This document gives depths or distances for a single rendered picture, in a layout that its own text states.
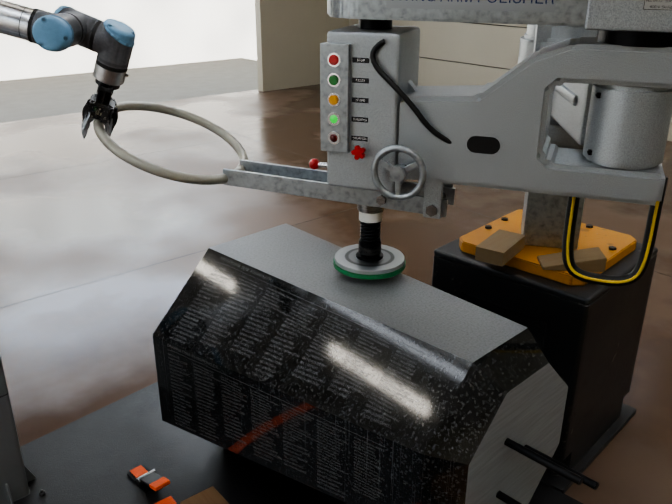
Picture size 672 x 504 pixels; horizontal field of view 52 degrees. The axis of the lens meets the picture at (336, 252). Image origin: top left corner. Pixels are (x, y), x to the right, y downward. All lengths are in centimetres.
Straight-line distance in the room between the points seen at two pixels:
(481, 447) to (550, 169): 70
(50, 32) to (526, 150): 126
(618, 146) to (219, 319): 123
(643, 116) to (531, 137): 26
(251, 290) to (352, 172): 51
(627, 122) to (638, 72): 12
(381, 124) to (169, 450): 153
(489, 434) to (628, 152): 75
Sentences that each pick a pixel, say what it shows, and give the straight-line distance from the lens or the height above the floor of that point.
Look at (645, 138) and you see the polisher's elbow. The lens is 181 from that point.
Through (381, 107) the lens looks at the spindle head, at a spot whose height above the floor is 136.
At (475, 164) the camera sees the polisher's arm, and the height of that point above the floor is 123.
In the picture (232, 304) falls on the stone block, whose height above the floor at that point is 73.
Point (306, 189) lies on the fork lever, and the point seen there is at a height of 110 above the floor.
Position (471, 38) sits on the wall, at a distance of 933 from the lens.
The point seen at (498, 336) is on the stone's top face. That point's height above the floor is 83.
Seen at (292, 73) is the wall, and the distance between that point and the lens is 1036.
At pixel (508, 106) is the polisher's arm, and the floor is 139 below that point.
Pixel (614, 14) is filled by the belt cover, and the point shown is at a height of 161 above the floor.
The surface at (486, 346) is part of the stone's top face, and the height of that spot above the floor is 83.
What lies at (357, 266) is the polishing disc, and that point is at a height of 89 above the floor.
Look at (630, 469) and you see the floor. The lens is 287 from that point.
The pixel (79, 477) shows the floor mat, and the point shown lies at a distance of 274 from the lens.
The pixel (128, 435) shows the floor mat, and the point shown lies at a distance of 288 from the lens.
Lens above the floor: 171
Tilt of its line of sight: 23 degrees down
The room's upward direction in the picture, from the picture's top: straight up
